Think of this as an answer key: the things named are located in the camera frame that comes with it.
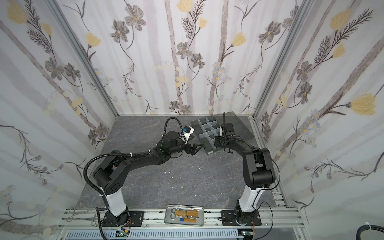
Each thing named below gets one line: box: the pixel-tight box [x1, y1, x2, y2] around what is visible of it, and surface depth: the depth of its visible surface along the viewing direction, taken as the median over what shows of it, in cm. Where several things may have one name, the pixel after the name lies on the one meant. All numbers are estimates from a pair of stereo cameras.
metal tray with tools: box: [164, 204, 205, 226], surface depth 77 cm
